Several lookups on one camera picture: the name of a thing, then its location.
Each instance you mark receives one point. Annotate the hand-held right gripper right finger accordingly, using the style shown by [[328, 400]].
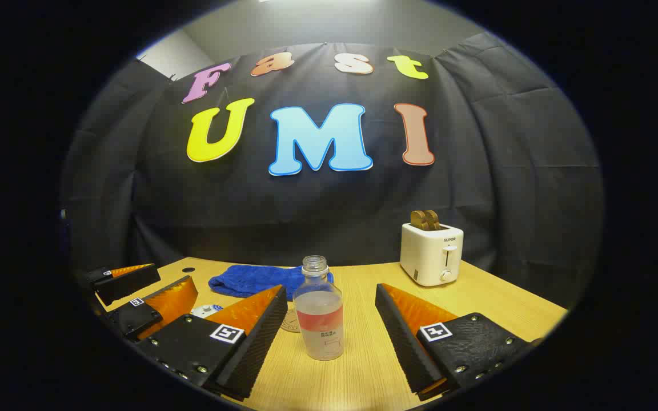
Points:
[[406, 348]]

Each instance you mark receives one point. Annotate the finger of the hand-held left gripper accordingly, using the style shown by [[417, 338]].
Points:
[[129, 283], [135, 317]]

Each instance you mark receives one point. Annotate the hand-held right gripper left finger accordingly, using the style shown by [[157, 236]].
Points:
[[260, 348]]

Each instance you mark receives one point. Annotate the round brown coaster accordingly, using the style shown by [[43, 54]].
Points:
[[290, 319]]

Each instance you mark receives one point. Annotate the clear plastic water bottle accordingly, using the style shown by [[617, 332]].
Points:
[[319, 319]]

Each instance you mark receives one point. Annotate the blue towel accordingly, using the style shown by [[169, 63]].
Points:
[[255, 279]]

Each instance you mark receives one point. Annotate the white toaster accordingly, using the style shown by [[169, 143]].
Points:
[[429, 257]]

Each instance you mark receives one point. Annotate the black backdrop cloth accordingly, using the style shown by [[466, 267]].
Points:
[[334, 205]]

